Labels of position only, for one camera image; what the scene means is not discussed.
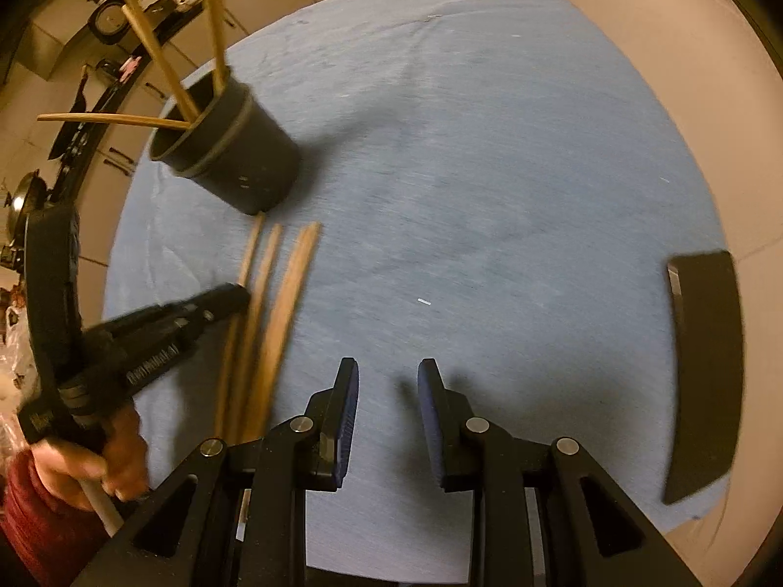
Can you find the wooden chopstick seven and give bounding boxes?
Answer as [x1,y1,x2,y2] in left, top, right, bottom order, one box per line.
[237,221,321,443]

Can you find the wooden chopstick five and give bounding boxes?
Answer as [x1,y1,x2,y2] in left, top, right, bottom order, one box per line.
[214,213,265,441]

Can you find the wooden chopstick six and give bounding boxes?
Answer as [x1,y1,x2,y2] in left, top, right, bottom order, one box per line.
[226,224,284,445]

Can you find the wooden chopstick two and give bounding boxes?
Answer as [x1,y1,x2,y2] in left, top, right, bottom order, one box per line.
[36,113,191,131]

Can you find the wooden chopstick one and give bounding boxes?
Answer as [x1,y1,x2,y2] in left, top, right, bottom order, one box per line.
[122,0,200,123]

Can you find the wooden chopstick eight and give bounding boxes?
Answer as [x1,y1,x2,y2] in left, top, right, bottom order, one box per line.
[205,0,226,97]

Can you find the wooden chopstick nine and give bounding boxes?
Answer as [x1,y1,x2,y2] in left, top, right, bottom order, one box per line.
[209,0,227,94]

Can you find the person left hand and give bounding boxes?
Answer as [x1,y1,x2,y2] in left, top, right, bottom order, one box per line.
[32,403,150,512]

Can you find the steel pot with lid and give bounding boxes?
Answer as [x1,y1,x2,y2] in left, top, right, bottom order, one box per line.
[5,170,49,245]

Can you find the black wok pan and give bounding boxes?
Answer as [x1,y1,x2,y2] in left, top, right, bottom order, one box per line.
[48,64,89,160]

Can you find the blue towel table cover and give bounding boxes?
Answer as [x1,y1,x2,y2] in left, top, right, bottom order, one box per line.
[99,0,733,585]

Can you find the black phone on table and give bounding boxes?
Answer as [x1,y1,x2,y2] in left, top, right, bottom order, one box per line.
[662,250,744,505]

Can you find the black chopstick holder cup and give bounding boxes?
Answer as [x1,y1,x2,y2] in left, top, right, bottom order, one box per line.
[149,74,301,216]

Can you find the rice cooker open lid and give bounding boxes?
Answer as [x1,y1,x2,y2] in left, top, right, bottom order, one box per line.
[88,0,177,45]

